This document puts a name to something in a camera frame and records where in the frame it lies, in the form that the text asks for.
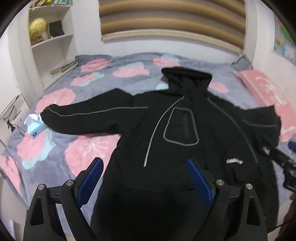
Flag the yellow globe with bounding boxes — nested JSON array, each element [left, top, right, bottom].
[[29, 18, 48, 44]]

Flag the black box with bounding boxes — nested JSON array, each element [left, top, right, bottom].
[[47, 20, 65, 39]]

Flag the grey pink floral blanket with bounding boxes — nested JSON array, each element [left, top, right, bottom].
[[0, 53, 296, 209]]

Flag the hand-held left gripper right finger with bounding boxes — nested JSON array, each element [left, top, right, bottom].
[[186, 158, 269, 241]]

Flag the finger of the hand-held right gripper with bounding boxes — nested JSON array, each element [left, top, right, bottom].
[[269, 147, 290, 168]]

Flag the tan striped padded headboard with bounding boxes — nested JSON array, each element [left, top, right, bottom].
[[99, 0, 247, 56]]

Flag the white printed paper bag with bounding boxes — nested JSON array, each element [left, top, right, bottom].
[[0, 94, 30, 144]]

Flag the grey pillow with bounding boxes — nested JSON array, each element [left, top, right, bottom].
[[231, 54, 253, 71]]

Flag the light blue tissue pack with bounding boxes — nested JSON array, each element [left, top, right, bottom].
[[24, 113, 48, 139]]

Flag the black cable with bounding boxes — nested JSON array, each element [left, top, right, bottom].
[[266, 220, 290, 233]]

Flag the wall poster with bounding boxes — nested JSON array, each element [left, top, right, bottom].
[[274, 19, 296, 62]]

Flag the black hooded jacket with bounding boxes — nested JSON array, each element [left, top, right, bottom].
[[40, 67, 284, 241]]

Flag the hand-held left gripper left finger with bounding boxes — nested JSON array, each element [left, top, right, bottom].
[[23, 157, 104, 241]]

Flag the pink pillow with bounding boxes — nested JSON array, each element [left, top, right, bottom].
[[233, 70, 296, 143]]

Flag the row of books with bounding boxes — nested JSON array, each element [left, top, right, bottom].
[[29, 0, 71, 8]]

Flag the white bookshelf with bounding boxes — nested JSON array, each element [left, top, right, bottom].
[[28, 0, 78, 81]]

